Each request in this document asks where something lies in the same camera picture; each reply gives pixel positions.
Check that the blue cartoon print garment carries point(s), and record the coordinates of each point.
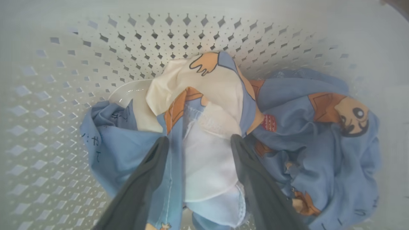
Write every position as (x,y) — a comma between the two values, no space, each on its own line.
(319,153)

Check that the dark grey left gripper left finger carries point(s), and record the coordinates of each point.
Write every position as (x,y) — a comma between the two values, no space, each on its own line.
(137,195)

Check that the cream perforated basket brown rim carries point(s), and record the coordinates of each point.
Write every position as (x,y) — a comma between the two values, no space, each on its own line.
(64,95)

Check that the blue cartoon garment white lining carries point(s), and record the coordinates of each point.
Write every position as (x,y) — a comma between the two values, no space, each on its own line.
(207,159)

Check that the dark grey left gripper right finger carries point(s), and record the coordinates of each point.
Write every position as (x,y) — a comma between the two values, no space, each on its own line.
(262,198)

